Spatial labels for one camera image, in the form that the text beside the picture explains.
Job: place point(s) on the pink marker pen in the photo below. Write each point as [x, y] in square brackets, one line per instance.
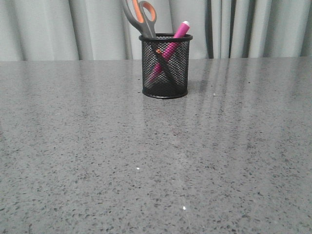
[181, 30]

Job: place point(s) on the grey orange scissors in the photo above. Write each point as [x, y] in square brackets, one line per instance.
[144, 21]

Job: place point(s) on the black mesh pen holder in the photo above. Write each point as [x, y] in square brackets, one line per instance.
[178, 65]

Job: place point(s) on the grey curtain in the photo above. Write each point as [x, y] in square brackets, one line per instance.
[99, 30]

